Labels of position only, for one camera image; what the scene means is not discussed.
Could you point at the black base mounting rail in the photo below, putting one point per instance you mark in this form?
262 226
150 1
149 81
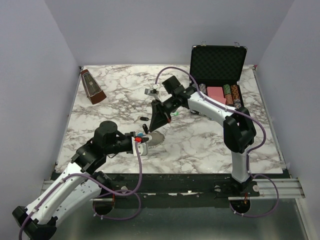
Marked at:
161 191

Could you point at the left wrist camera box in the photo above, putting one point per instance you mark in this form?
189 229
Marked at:
140 145

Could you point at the key with green tag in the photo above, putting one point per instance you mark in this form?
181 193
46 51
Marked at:
176 113

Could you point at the brown wooden metronome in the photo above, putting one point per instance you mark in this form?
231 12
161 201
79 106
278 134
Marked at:
92 89

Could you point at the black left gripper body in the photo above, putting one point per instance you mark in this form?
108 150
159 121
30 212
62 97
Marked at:
122 144

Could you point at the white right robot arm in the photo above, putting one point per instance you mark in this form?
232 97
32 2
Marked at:
238 129

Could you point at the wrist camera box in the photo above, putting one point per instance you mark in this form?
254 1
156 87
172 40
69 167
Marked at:
140 145
154 92

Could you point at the black poker chip case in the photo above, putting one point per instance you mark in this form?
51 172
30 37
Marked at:
219 66

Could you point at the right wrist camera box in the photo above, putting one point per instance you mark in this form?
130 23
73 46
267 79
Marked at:
154 92

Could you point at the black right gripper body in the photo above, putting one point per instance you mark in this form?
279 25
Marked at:
170 105

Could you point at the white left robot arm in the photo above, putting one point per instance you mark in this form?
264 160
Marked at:
78 183

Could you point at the pink playing card deck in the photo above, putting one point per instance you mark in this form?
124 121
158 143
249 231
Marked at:
216 93

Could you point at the key with black tag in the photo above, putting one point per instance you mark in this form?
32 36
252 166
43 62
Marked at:
145 128

